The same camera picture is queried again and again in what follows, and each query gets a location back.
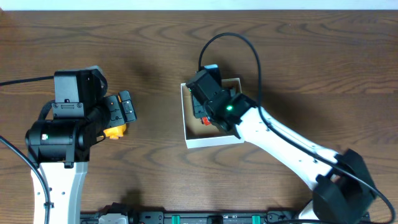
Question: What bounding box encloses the red toy car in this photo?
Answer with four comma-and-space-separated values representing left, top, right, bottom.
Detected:
200, 117, 211, 126

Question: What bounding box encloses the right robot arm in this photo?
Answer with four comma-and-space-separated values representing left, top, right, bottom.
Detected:
186, 69, 376, 223

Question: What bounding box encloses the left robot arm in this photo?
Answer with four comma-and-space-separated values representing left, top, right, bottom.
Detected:
25, 66, 137, 223

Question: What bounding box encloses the orange dinosaur toy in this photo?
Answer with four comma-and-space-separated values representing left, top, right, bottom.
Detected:
99, 124, 127, 140

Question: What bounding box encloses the white cardboard box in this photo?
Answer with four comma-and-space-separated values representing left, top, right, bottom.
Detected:
180, 83, 244, 149

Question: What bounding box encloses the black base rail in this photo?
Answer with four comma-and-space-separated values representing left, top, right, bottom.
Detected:
80, 203, 295, 224

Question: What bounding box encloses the left black cable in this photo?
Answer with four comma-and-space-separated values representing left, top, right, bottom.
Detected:
0, 75, 55, 224

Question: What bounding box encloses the black cable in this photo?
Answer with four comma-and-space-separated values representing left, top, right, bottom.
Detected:
0, 75, 55, 224
198, 32, 396, 224

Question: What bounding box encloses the right black cable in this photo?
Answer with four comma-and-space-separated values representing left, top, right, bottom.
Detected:
198, 32, 396, 224

